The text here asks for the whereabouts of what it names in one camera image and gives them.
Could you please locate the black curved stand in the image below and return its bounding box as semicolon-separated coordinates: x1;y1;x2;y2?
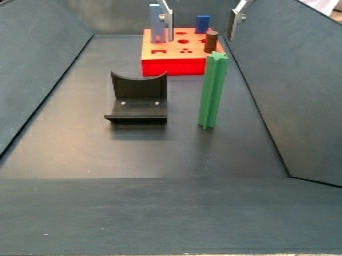
104;73;167;123

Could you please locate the red peg board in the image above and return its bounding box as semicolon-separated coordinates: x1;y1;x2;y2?
140;27;225;77

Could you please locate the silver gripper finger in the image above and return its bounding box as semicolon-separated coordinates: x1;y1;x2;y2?
227;0;250;40
157;0;173;42

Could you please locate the green star peg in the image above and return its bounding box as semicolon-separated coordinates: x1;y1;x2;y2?
197;52;228;129

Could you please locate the dark blue peg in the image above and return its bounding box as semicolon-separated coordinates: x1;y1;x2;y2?
195;15;209;34

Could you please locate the light blue arch block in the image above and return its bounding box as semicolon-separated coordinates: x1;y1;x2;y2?
149;3;165;43

